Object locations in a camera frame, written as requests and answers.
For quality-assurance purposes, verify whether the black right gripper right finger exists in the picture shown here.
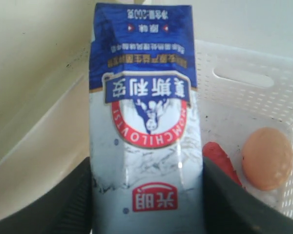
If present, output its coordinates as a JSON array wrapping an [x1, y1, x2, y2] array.
[[203, 158, 293, 234]]

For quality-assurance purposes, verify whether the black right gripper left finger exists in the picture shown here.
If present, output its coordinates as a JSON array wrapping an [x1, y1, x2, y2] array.
[[0, 157, 92, 234]]

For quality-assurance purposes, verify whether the red sausage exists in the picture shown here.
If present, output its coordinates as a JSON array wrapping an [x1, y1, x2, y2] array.
[[202, 142, 243, 187]]

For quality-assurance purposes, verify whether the brown egg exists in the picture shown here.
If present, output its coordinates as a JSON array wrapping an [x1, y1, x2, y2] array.
[[241, 127, 293, 191]]

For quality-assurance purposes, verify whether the blue white milk carton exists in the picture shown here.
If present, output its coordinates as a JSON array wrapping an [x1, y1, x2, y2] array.
[[89, 3, 206, 234]]

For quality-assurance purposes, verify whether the white perforated plastic basket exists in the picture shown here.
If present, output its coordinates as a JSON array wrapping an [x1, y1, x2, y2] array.
[[195, 40, 293, 219]]

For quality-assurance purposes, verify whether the cream plastic bin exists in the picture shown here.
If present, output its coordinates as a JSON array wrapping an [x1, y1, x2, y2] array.
[[0, 0, 95, 220]]

